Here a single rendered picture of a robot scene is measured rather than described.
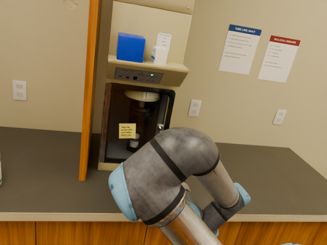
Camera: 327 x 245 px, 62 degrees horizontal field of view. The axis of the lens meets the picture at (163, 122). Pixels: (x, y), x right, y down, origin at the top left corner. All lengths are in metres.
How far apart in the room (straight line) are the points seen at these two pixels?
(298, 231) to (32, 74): 1.63
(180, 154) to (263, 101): 1.46
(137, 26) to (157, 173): 0.74
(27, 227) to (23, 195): 0.13
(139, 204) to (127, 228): 0.70
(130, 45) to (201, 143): 0.59
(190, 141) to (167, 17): 0.71
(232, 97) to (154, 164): 1.35
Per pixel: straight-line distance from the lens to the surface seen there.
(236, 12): 1.73
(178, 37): 1.19
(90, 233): 1.27
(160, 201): 0.56
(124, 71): 1.11
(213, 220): 0.91
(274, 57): 1.90
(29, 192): 1.27
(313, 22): 2.00
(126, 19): 1.15
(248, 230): 1.46
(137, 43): 1.06
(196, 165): 0.57
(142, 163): 0.55
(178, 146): 0.55
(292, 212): 1.49
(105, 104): 1.22
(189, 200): 0.86
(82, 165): 1.27
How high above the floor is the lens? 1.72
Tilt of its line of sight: 23 degrees down
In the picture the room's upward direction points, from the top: 11 degrees clockwise
